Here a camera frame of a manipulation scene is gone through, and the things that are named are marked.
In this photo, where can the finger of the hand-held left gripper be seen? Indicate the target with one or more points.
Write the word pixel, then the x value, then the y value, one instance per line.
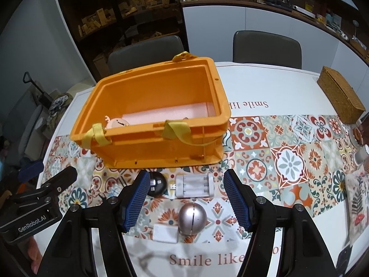
pixel 30 171
pixel 62 177

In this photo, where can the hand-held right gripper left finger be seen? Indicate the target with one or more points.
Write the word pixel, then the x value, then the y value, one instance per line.
pixel 138 197

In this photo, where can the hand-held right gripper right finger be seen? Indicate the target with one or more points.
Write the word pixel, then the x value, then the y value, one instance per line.
pixel 236 199

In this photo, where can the small white blue packet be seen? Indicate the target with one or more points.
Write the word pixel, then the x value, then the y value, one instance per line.
pixel 116 190

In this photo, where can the black round gadget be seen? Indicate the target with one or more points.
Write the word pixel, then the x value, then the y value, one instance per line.
pixel 159 179

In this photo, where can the small white block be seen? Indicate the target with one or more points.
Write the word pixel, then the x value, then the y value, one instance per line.
pixel 165 233

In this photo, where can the white battery charger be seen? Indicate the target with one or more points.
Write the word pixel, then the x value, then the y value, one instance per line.
pixel 191 186

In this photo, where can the silver metal ball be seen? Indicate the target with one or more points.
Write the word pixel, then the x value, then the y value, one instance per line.
pixel 190 216

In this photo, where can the orange plastic crate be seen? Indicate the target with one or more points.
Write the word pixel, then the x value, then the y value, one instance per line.
pixel 161 153

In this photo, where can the person's left hand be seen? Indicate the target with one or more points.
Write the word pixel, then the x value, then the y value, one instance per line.
pixel 34 255

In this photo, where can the grey padded seat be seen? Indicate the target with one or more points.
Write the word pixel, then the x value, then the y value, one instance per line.
pixel 24 132

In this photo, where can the patterned table runner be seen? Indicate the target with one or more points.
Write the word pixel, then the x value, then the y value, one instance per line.
pixel 288 161

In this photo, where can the patterned cloth pile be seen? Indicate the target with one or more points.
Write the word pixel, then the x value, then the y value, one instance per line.
pixel 57 104

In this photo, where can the small doll toy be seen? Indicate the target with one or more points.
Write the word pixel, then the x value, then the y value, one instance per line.
pixel 116 123

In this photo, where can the pink foam sheet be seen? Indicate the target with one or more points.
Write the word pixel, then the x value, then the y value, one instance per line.
pixel 173 111

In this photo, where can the printed mushroom cloth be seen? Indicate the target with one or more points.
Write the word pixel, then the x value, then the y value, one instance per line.
pixel 359 205

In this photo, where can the black object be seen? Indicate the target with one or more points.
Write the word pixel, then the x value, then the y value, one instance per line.
pixel 344 261

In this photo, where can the white cup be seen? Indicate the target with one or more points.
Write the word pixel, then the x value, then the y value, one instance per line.
pixel 362 154

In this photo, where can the plate with food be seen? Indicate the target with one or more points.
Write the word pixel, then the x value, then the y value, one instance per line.
pixel 357 135

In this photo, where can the grey chair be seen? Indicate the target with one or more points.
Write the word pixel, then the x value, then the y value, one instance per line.
pixel 266 49
pixel 144 54

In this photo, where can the woven wicker box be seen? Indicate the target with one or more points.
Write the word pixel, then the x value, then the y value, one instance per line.
pixel 340 95

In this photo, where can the dark wooden shelf cabinet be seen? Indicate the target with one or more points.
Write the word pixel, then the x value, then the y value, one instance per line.
pixel 115 20

